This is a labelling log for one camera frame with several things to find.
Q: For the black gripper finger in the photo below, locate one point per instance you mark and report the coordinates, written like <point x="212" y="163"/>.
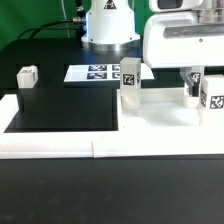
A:
<point x="190" y="77"/>

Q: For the white square tabletop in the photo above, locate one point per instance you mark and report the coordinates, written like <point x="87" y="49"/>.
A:
<point x="159" y="107"/>

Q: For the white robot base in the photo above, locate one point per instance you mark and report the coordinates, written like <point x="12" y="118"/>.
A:
<point x="110" y="26"/>

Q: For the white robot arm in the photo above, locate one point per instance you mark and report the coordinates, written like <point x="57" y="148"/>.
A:
<point x="185" y="34"/>

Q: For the white U-shaped obstacle fence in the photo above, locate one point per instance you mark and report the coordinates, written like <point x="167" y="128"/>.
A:
<point x="132" y="141"/>

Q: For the white marker board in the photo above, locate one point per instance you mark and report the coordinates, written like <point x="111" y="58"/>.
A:
<point x="101" y="72"/>

